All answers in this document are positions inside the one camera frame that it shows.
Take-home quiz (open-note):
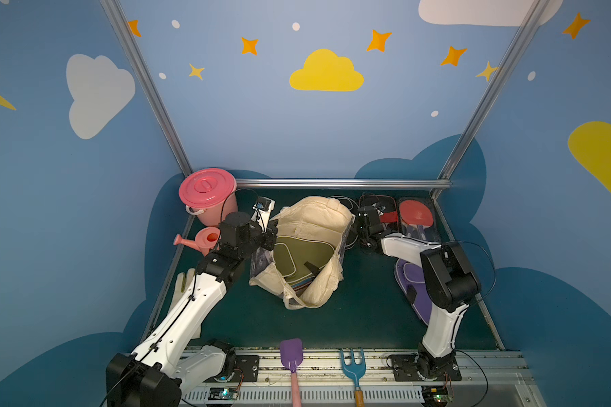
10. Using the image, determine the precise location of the right circuit board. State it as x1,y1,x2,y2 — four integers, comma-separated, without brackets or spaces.
421,387,453,407

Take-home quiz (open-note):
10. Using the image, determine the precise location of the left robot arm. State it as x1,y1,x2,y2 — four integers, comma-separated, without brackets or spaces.
102,209,278,406

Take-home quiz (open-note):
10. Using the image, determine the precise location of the teal toy rake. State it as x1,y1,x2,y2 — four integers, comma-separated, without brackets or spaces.
339,349,367,407

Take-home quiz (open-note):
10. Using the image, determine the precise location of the olive green paddle case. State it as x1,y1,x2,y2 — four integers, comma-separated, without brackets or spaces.
273,236,335,290

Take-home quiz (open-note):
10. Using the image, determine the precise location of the black red paddle case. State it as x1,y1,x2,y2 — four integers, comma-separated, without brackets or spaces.
358,193,400,232

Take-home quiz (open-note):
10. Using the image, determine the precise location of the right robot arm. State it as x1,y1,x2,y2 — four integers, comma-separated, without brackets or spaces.
357,206,481,379

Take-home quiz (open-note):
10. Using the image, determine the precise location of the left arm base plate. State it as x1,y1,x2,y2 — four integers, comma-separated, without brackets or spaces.
206,354,260,383

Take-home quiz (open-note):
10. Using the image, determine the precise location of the left circuit board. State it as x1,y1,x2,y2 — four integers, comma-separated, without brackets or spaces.
207,388,239,402

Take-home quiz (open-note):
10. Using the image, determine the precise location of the circuit board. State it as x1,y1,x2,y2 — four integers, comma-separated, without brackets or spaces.
421,387,453,407
207,388,239,402

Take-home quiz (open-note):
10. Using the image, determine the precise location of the aluminium back rail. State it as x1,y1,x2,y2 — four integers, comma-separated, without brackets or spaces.
236,178,451,190

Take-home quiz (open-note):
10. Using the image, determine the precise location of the purple toy shovel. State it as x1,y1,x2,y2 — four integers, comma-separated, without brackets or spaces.
279,338,304,407

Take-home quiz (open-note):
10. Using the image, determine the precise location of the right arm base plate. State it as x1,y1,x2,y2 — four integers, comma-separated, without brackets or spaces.
387,353,462,382

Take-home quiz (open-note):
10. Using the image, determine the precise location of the pink watering can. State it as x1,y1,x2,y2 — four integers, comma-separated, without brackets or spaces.
173,227,221,256

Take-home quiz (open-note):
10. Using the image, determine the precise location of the pink bucket with lid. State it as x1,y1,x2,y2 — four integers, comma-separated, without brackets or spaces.
178,168,238,227

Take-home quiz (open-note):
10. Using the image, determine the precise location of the cream canvas tote bag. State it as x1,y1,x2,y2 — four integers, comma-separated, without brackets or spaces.
249,196,355,310

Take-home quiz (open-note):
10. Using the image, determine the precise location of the black white-piped paddle case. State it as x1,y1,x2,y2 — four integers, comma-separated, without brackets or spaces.
331,195,359,215

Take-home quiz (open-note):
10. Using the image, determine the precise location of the clear-packaged red paddle set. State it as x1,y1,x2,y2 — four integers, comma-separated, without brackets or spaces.
398,198,441,242

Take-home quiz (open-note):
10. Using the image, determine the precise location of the purple paddle case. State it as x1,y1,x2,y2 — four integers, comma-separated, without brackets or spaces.
395,259,433,326

